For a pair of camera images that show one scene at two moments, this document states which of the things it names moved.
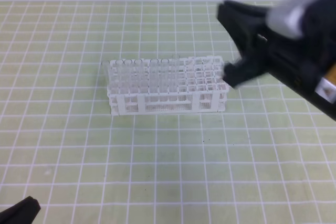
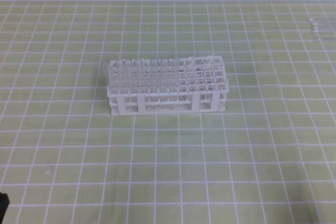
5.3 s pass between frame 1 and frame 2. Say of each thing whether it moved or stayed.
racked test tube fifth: stayed
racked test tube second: stayed
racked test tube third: stayed
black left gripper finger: moved
